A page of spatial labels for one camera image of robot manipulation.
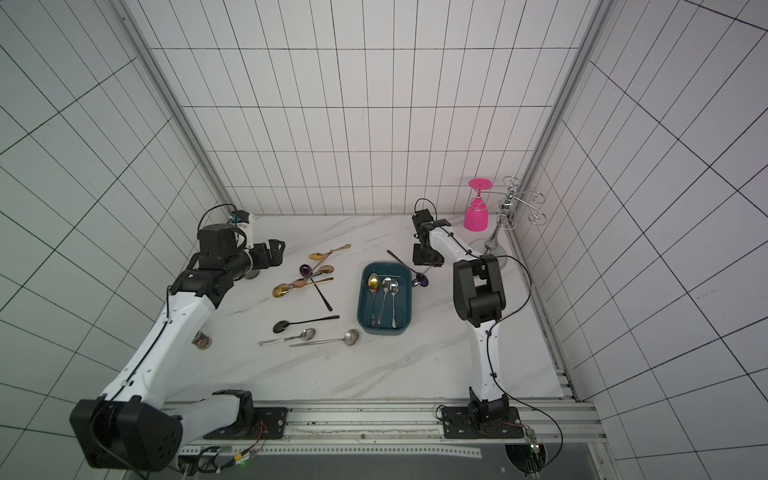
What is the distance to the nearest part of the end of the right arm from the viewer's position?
777mm

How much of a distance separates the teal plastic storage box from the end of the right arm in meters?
0.08

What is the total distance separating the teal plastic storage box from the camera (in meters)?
0.90
